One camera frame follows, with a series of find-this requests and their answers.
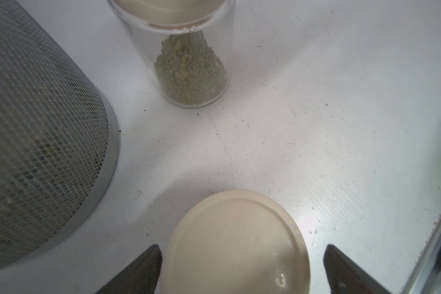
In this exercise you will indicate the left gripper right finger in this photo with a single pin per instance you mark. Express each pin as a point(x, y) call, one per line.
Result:
point(346, 277)

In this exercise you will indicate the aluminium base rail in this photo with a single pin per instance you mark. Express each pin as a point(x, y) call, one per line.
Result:
point(426, 276)

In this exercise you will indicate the glass jar with beans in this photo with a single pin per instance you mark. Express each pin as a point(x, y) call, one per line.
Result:
point(235, 246)
point(191, 63)

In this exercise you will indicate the cream lid of far jar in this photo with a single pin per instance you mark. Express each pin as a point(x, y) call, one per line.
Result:
point(235, 246)

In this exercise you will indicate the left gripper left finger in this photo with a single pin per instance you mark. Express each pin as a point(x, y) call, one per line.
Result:
point(139, 277)

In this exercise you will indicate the grey mesh trash bin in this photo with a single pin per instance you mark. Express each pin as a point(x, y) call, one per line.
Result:
point(59, 140)

